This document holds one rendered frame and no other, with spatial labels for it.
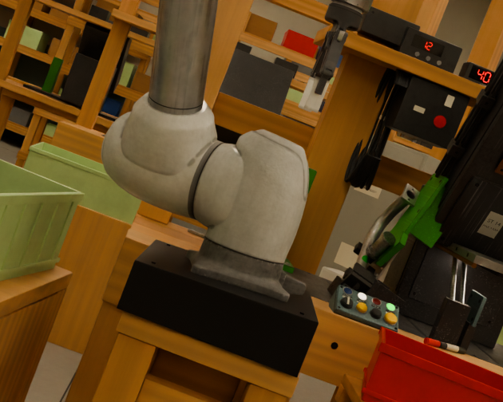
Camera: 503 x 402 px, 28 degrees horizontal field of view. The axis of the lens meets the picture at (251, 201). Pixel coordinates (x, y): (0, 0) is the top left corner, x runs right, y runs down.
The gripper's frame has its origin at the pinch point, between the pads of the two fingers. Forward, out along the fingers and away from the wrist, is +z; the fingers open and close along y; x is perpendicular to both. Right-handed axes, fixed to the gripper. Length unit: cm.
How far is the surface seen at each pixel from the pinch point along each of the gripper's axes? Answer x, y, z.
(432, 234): 43, -29, 19
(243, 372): 1, 44, 49
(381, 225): 34, -42, 21
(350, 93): 18, -65, -8
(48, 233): -40, 13, 43
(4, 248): -45, 31, 45
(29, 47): -206, -973, 18
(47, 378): -35, -182, 132
